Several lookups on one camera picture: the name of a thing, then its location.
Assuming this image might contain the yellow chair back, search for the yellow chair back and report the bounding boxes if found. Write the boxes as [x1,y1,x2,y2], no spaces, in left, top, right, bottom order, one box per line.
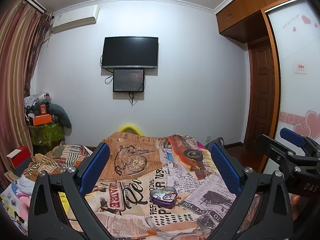
[118,124,144,136]

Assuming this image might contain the white wardrobe with hearts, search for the white wardrobe with hearts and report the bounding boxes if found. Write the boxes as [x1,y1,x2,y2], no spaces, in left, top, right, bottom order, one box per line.
[266,0,319,155]

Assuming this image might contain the purple heart-shaped tin box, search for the purple heart-shaped tin box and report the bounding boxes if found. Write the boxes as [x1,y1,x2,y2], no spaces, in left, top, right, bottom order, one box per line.
[150,187,178,209]

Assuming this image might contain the orange box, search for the orange box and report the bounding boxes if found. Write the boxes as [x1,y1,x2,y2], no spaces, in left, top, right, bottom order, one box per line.
[30,114,52,126]

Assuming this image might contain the red gold beaded bracelet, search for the red gold beaded bracelet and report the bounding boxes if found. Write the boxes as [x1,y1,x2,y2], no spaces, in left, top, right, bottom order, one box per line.
[162,191,182,202]

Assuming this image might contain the pink plush toy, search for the pink plush toy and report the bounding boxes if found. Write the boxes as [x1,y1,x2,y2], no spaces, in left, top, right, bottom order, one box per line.
[17,193,31,220]

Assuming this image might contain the newspaper print bed cover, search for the newspaper print bed cover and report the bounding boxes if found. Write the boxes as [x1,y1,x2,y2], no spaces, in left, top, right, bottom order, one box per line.
[85,132,236,239]

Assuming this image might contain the black wall television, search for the black wall television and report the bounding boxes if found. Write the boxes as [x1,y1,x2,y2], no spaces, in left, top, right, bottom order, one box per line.
[101,36,159,68]

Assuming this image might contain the wooden overhead cabinet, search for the wooden overhead cabinet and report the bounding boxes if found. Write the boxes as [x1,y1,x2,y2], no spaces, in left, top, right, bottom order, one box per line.
[216,0,280,43]

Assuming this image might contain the small black wall monitor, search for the small black wall monitor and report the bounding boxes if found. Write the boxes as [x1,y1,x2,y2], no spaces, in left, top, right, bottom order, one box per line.
[113,69,145,93]

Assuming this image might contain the striped red curtain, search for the striped red curtain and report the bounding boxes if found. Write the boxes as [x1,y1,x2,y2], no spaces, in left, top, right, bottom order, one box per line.
[1,0,53,185]

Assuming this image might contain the brown wooden door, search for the brown wooden door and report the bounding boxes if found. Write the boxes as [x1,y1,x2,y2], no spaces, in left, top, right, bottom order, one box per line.
[245,39,274,150]

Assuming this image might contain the striped patterned blanket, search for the striped patterned blanket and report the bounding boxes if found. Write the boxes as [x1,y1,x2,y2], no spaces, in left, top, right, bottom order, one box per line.
[23,144,93,181]

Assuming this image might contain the white air conditioner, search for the white air conditioner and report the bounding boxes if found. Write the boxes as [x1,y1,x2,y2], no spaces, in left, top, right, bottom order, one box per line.
[52,5,100,33]

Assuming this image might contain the red and white box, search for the red and white box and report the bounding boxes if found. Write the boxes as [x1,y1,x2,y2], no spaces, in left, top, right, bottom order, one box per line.
[7,146,31,168]

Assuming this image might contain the green cloth covered stand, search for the green cloth covered stand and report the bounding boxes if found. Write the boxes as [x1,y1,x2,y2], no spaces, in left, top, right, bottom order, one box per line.
[29,121,65,146]

